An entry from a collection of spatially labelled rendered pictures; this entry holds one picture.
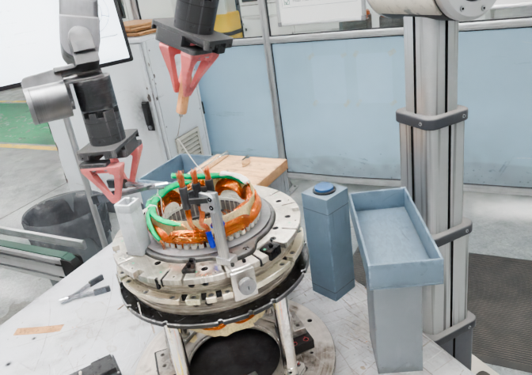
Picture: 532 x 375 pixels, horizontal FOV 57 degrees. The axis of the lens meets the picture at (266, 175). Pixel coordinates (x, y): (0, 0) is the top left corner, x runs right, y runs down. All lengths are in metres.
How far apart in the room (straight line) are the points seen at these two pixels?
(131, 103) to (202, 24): 2.49
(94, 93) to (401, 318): 0.62
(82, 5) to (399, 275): 0.62
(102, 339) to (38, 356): 0.14
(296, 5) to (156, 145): 1.20
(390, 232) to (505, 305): 1.56
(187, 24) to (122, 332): 0.73
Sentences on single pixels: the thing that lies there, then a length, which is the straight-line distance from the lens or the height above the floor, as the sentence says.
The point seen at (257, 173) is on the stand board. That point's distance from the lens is 1.09.
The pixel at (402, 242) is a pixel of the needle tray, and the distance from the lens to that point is 0.87.
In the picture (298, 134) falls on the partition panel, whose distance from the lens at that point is 3.31.
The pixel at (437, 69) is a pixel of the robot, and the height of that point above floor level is 1.26.
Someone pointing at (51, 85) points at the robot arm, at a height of 1.36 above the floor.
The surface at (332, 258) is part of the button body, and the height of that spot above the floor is 0.89.
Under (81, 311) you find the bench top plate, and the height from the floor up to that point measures 0.78.
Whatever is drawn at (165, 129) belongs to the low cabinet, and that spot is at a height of 0.64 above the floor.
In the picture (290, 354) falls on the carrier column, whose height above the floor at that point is 0.87.
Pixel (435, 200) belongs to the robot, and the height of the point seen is 1.00.
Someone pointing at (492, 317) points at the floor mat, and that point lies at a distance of 2.35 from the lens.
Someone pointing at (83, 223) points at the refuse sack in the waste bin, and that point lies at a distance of 2.39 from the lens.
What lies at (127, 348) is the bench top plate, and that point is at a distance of 1.15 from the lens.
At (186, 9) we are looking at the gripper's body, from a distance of 0.71.
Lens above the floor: 1.48
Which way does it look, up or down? 23 degrees down
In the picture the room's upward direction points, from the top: 8 degrees counter-clockwise
